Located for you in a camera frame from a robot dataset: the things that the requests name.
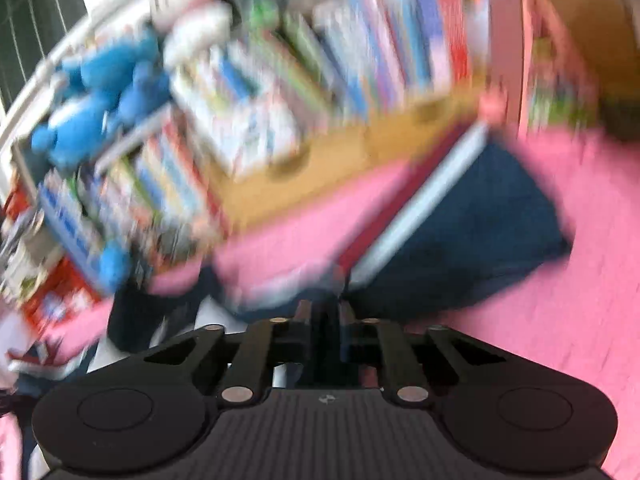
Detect wooden drawer organizer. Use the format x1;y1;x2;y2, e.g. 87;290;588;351
210;80;488;231

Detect blue hanging plush ball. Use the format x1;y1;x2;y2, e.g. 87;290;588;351
97;245;131;293

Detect stack of papers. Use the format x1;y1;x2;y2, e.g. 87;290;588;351
0;200;66;306

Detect green round object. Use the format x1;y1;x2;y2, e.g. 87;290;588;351
245;0;281;28

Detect pink white rabbit plush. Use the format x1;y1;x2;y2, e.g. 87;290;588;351
150;0;233;68

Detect pink blanket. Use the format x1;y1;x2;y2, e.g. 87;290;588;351
0;125;640;480

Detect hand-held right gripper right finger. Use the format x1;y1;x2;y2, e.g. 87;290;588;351
325;300;501;406

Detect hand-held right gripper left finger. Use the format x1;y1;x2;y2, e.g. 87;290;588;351
145;300;321;406

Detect colourful illustrated book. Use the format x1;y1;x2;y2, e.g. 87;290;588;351
200;95;301;176

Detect pink miniature house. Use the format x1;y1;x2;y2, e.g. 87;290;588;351
487;0;601;136

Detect white navy red striped jacket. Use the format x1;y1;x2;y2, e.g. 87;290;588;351
7;120;573;391

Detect cardboard box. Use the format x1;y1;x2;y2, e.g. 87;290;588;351
500;0;640;106

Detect row of books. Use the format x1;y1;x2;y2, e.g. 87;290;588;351
37;0;501;281

